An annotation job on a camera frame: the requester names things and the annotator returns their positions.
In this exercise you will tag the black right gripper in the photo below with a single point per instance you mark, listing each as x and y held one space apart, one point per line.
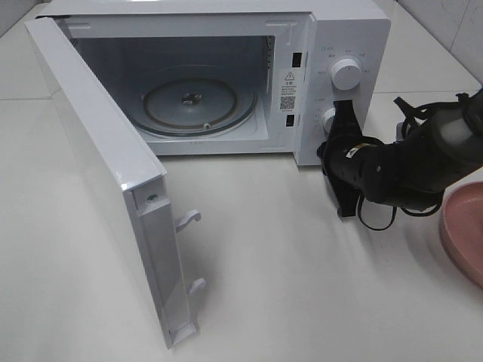
343 161

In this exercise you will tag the pink round plate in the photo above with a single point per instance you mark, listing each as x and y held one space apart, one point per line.
461 229

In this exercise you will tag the white microwave door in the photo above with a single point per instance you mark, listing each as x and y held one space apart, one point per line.
125 178

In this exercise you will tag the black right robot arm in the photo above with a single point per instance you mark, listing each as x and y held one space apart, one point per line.
440 144

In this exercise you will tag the lower white microwave knob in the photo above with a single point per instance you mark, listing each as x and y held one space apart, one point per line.
326 119

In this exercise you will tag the white microwave knob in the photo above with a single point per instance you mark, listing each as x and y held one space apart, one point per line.
326 119
346 73

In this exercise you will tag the upper white microwave knob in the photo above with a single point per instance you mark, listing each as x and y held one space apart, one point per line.
346 73

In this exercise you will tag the white warning label sticker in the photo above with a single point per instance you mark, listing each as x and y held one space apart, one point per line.
288 89

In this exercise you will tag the white microwave oven body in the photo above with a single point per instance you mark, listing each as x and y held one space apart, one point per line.
123 40

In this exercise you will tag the glass microwave turntable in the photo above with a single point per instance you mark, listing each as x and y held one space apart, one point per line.
190 101

